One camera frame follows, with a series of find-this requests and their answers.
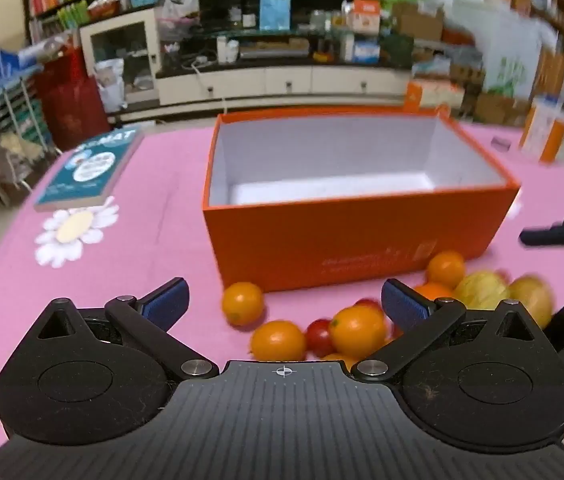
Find light blue packet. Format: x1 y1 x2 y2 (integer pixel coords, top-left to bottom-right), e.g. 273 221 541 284
260 0 293 31

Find blue and white box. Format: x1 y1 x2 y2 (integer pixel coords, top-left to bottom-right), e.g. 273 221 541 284
347 35 381 63

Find white and black TV stand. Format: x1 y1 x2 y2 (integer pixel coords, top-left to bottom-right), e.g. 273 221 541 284
154 30 413 108

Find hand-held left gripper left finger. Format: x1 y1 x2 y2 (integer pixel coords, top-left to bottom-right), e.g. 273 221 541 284
36 277 220 382

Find orange and white carton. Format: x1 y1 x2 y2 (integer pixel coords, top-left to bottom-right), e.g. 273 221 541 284
344 0 383 36

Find wooden shelf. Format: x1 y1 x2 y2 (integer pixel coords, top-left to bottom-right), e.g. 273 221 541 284
512 0 564 96

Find dark green bag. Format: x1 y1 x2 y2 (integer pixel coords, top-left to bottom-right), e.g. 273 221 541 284
381 32 415 68

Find white refrigerator with plant print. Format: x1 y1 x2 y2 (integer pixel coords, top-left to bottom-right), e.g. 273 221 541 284
454 0 558 106

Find yellow green apple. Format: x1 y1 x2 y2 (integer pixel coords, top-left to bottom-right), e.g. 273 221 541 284
454 270 512 311
507 275 554 328

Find brown cardboard box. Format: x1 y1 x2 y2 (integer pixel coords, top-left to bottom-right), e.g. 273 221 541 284
394 2 445 41

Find white glass door cabinet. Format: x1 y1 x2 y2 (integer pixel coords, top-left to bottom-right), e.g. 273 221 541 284
79 7 160 111

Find pink daisy print tablecloth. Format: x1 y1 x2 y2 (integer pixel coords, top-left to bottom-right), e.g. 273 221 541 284
0 121 564 461

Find orange and white floor box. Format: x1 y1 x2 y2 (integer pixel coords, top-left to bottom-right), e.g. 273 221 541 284
519 95 564 163

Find white plastic bag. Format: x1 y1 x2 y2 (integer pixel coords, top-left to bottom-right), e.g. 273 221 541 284
94 59 127 111

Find metal wire rack cart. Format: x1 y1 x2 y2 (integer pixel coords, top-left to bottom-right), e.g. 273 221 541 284
0 22 62 206

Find orange cardboard box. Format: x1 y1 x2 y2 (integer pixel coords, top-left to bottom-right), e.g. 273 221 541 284
202 107 522 293

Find red gift bags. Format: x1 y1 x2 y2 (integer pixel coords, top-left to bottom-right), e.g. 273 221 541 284
36 47 110 151

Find teal paperback book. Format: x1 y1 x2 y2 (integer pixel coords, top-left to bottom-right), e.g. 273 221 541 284
34 127 143 212

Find white bottle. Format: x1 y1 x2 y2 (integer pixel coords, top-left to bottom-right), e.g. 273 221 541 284
217 36 239 63

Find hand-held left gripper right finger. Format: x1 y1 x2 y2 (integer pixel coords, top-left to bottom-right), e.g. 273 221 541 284
351 278 544 383

